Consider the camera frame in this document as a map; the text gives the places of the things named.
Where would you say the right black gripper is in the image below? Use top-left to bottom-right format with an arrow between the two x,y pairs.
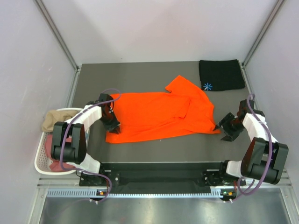
214,112 -> 246,141

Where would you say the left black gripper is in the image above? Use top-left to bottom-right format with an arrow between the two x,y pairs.
100,111 -> 120,134

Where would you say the orange t shirt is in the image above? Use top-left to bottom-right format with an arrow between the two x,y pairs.
106,75 -> 220,144

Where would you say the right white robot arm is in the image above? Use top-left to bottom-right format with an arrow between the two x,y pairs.
214,100 -> 289,185

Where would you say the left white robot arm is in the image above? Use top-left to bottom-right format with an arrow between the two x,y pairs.
50,93 -> 121,185

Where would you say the folded black t shirt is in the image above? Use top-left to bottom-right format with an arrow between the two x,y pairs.
199,59 -> 245,91

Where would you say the beige t shirt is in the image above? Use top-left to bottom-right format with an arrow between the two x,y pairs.
41,110 -> 79,133

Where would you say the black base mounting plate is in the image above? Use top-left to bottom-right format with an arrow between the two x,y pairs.
78,162 -> 246,193

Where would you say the pink t shirt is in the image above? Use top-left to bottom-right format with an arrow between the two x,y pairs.
45,134 -> 75,172

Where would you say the white laundry basket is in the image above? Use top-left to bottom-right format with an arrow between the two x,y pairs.
35,108 -> 82,175

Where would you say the slotted cable duct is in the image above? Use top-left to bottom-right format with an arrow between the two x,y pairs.
47,189 -> 234,199

